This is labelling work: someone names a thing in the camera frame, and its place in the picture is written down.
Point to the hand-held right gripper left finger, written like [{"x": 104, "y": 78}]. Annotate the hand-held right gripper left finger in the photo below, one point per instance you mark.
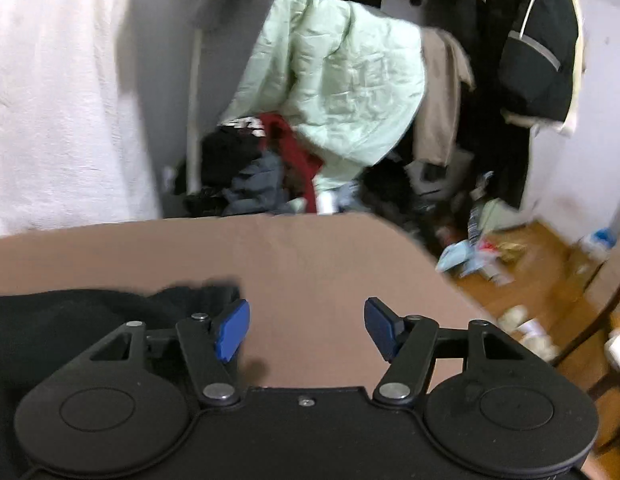
[{"x": 232, "y": 330}]

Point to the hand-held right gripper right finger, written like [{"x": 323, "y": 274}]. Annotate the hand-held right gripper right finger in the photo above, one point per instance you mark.
[{"x": 382, "y": 327}]

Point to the black pants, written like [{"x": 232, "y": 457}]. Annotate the black pants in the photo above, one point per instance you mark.
[{"x": 40, "y": 320}]

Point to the pile of dark clothes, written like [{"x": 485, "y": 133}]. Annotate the pile of dark clothes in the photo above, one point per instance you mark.
[{"x": 394, "y": 195}]

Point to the light blue packet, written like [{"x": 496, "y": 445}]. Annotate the light blue packet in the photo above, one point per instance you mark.
[{"x": 457, "y": 257}]

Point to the striped cloth item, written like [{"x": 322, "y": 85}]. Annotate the striped cloth item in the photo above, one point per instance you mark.
[{"x": 477, "y": 222}]

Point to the white crumpled item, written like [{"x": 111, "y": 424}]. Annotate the white crumpled item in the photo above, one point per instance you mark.
[{"x": 527, "y": 330}]

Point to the dark grey-blue garment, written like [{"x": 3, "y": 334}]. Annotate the dark grey-blue garment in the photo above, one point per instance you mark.
[{"x": 260, "y": 185}]

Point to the black crumpled garment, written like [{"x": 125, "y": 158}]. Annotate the black crumpled garment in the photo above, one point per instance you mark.
[{"x": 227, "y": 155}]

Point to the red garment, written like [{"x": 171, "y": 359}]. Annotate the red garment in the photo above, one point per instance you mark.
[{"x": 290, "y": 145}]

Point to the black white printed garment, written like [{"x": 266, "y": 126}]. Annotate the black white printed garment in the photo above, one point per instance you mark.
[{"x": 245, "y": 125}]

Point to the dark wooden furniture leg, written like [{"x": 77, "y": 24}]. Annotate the dark wooden furniture leg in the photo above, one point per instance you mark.
[{"x": 589, "y": 320}]

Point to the long black hanging coat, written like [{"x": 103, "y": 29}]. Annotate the long black hanging coat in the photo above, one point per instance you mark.
[{"x": 489, "y": 140}]

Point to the white rack pole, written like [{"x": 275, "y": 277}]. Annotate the white rack pole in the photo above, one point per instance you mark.
[{"x": 194, "y": 110}]

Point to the beige hanging garment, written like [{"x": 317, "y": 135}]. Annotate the beige hanging garment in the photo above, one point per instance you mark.
[{"x": 439, "y": 110}]

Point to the white blue bottle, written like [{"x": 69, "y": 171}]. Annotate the white blue bottle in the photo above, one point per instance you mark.
[{"x": 597, "y": 242}]

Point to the light green quilted jacket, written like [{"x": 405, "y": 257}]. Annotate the light green quilted jacket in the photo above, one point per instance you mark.
[{"x": 340, "y": 75}]

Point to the white hanging cloth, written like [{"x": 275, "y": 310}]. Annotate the white hanging cloth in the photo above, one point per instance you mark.
[{"x": 60, "y": 100}]

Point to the black jacket with white trim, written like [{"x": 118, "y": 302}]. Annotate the black jacket with white trim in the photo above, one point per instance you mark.
[{"x": 539, "y": 35}]

